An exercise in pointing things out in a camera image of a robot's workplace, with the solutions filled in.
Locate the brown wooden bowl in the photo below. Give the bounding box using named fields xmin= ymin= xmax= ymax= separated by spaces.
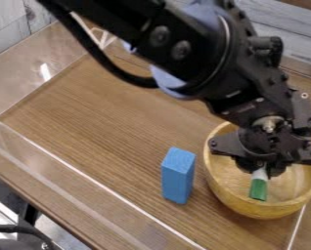
xmin=202 ymin=120 xmax=311 ymax=221

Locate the clear acrylic tray wall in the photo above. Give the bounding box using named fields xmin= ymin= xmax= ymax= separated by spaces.
xmin=0 ymin=10 xmax=311 ymax=250

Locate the black cable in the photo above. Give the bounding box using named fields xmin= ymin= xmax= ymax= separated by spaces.
xmin=0 ymin=223 xmax=55 ymax=250

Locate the blue rectangular block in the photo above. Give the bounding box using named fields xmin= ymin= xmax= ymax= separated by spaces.
xmin=160 ymin=147 xmax=195 ymax=204

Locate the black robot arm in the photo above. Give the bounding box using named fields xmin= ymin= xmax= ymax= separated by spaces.
xmin=36 ymin=0 xmax=311 ymax=177

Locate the green and white marker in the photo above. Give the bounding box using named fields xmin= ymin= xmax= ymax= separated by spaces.
xmin=248 ymin=166 xmax=268 ymax=201

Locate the black metal bracket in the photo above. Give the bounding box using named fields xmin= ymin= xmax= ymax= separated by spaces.
xmin=16 ymin=225 xmax=61 ymax=250

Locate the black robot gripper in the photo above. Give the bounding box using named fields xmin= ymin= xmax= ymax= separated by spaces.
xmin=209 ymin=126 xmax=311 ymax=179

